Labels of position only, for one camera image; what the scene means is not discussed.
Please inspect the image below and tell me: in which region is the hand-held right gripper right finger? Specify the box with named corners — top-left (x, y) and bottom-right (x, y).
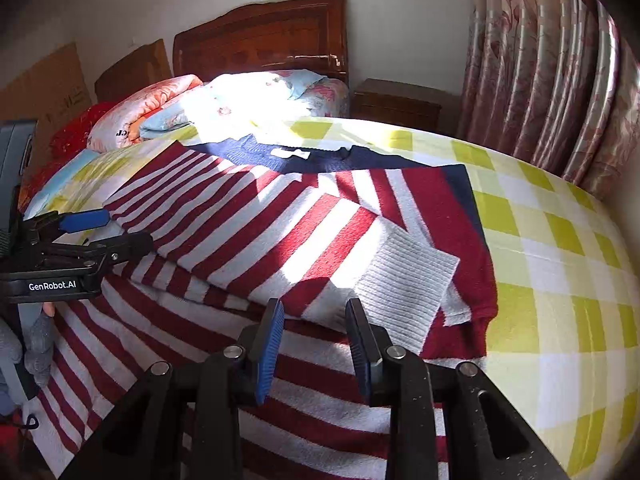
top-left (345, 298), bottom-right (571, 480)

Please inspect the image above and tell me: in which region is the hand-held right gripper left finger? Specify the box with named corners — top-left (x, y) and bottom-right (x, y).
top-left (60, 298), bottom-right (286, 480)

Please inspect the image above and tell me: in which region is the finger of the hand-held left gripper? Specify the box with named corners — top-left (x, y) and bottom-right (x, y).
top-left (22, 208), bottom-right (112, 241)
top-left (82, 231), bottom-right (154, 264)

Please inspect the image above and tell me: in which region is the red white navy striped sweater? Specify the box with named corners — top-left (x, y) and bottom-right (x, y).
top-left (22, 132), bottom-right (501, 480)

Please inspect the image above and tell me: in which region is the person's left hand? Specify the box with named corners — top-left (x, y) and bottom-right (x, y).
top-left (20, 302), bottom-right (57, 388)

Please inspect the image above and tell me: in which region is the red cloth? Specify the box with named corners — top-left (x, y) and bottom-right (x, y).
top-left (17, 101), bottom-right (118, 211)

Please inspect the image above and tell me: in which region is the orange floral quilt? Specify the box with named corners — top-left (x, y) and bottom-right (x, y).
top-left (86, 74), bottom-right (203, 153)

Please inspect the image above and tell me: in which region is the cardboard sheet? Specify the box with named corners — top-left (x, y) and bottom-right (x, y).
top-left (0, 42), bottom-right (93, 181)

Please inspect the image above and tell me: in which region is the small wooden headboard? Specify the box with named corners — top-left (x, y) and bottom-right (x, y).
top-left (94, 39), bottom-right (173, 103)

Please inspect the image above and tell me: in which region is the white pillow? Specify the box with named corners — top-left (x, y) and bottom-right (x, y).
top-left (139, 70), bottom-right (351, 141)

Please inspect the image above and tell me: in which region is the yellow checkered bed sheet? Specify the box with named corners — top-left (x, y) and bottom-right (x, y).
top-left (25, 116), bottom-right (640, 476)

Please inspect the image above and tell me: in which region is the large wooden headboard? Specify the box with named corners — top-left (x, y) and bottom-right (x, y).
top-left (172, 0), bottom-right (349, 83)

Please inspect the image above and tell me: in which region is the wooden nightstand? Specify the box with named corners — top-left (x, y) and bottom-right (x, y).
top-left (352, 78), bottom-right (461, 136)

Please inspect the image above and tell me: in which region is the pink floral curtain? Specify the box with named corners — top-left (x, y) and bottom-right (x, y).
top-left (457, 0), bottom-right (640, 201)

